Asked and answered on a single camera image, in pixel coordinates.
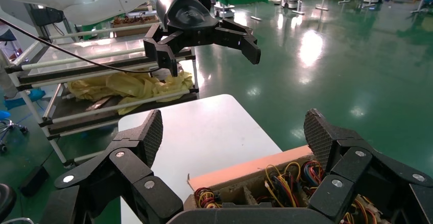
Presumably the cardboard box of brown parts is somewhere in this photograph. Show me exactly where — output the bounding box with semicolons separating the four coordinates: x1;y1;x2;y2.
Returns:
111;14;160;38

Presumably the cardboard box with dividers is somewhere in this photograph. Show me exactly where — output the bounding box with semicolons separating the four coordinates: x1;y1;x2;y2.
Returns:
184;144;387;224

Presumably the blue office chair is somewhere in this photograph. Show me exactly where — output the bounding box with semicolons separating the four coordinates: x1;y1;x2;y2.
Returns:
0;110;29;154

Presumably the wire bundle second row left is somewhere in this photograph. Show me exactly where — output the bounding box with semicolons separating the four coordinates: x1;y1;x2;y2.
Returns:
263;161;302;209

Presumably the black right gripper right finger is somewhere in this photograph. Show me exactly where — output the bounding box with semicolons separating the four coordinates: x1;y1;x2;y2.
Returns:
303;109;433;224

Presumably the crumpled yellow cloth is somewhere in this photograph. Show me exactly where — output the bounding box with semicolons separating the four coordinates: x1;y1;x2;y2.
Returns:
67;70;195;116

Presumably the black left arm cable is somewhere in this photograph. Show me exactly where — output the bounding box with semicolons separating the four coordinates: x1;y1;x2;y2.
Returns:
0;18;161;74

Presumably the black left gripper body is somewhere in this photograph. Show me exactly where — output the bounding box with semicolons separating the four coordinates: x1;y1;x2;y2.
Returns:
155;0;221;47

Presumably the black block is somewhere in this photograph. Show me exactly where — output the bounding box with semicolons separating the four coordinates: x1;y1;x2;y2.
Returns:
18;165;50;197

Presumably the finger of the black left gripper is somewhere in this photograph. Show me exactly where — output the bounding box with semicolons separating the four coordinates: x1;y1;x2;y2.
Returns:
143;23;186;78
213;18;262;65

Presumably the white tube shelf cart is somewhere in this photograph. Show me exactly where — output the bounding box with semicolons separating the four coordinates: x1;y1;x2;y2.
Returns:
5;21;200;167

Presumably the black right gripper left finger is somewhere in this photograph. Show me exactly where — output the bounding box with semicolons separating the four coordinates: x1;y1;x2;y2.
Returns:
54;109;184;224

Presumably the grey power supply with cables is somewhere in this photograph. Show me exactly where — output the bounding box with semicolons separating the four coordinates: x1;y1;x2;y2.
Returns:
194;187;223;210

